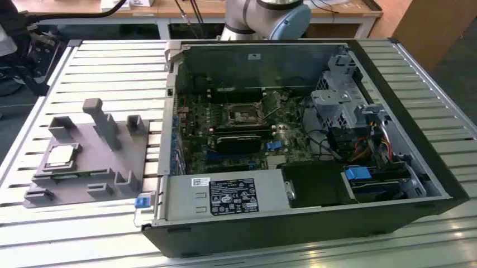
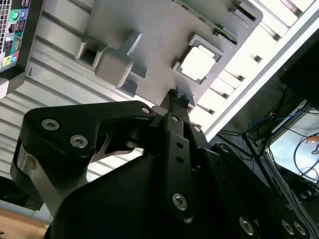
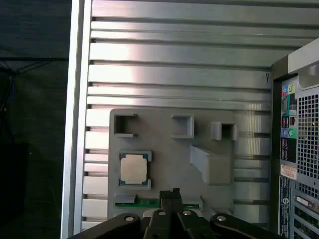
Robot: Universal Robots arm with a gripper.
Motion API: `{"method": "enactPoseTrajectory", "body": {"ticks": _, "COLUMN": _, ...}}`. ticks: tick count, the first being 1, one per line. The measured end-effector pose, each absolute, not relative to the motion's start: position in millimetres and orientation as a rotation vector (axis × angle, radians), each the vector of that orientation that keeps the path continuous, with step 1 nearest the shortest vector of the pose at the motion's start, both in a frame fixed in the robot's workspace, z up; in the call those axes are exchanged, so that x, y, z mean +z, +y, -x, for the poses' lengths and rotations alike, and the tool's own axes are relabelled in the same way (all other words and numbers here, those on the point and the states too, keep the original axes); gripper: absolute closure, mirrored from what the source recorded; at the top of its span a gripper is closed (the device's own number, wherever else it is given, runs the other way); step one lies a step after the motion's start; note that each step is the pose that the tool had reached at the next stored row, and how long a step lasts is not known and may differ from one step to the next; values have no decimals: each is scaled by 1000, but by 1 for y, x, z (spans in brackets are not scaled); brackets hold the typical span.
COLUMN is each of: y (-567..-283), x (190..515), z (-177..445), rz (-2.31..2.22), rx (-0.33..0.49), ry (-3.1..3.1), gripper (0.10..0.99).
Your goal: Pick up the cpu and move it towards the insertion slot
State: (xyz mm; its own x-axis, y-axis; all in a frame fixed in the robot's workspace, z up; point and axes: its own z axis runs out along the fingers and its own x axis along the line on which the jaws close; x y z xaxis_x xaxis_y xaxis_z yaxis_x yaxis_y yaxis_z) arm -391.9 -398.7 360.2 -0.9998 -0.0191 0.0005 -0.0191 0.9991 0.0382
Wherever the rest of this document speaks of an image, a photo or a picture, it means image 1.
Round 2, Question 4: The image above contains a black power supply label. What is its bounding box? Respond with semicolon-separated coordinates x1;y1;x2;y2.
209;178;260;216

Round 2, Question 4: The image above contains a white box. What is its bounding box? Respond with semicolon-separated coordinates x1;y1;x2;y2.
101;0;131;12

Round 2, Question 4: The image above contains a black open PC case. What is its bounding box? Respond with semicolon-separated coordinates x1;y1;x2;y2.
141;38;469;258

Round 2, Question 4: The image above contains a grey plastic parts rack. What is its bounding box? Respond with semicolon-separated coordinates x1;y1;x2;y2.
23;98;151;209

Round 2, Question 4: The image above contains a brown wooden cabinet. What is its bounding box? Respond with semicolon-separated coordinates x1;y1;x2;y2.
368;0;477;74

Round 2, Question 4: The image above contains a yellow red wire bundle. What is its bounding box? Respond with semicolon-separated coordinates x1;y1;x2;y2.
353;119;397;163

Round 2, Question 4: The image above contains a silver chipset heatsink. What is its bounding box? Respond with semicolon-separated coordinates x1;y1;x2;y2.
266;155;288;169

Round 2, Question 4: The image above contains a metal socket cover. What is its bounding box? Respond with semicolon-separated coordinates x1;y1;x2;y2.
260;90;289;113

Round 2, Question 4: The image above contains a wooden desk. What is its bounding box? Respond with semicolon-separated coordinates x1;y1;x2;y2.
20;0;385;40

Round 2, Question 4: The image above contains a CPU socket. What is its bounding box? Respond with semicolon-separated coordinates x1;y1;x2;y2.
228;102;268;126

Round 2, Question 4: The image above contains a black RAM slot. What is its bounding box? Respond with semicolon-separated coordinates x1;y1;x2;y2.
214;126;272;134
216;130;273;138

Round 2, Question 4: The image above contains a black cable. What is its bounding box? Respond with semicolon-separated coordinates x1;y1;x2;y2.
305;128;346;162

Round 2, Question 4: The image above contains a grey power supply unit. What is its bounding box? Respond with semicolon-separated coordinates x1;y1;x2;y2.
163;168;293;224

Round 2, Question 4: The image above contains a blue disk carrier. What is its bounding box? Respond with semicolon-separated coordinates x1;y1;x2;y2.
345;165;373;183

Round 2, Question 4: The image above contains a black graphics card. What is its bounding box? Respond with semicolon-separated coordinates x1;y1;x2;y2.
216;135;262;155

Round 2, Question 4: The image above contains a silver CPU with green edge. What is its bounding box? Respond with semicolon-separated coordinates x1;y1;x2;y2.
44;145;81;167

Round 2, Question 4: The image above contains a silver metal drive cage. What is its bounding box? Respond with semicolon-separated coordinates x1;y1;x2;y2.
310;89;354;132

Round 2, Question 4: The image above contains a black corrugated hose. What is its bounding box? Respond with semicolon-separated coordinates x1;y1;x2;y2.
22;0;129;22

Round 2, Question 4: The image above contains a green motherboard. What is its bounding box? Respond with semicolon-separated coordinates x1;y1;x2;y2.
171;90;318;175

